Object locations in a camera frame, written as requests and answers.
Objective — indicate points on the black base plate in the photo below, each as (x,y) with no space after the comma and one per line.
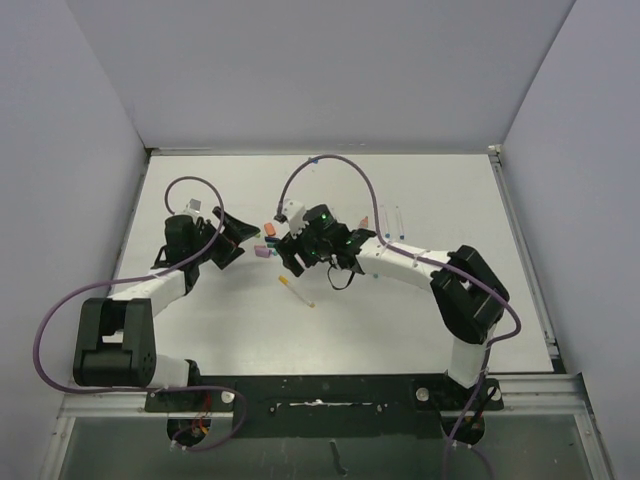
(335,406)

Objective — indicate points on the dark blue whiteboard marker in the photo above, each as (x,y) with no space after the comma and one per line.
(400,223)

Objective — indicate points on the aluminium right rail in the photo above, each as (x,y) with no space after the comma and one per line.
(494,154)

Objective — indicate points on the yellow cap pen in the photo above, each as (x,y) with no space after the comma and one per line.
(294,290)

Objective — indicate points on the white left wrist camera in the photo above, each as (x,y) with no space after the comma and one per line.
(193,208)

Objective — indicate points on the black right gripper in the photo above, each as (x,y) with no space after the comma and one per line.
(290,247)

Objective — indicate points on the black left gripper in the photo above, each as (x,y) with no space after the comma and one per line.
(229,251)

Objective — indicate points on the orange highlighter cap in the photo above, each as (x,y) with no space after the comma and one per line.
(270,230)

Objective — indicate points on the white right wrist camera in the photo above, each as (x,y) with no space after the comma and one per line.
(292,213)

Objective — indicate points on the green cap pen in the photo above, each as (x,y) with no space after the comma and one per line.
(384,222)

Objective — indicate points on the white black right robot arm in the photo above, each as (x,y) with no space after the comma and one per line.
(466,290)

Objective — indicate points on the purple highlighter cap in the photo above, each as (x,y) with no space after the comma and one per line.
(262,251)

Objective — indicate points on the aluminium rail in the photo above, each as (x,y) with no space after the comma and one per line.
(494,154)
(546,430)

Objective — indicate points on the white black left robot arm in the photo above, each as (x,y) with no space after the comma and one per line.
(116,344)

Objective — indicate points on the aluminium front rail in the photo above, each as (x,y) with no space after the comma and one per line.
(546,430)

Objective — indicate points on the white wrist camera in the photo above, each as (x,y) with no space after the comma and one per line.
(193,208)
(292,213)

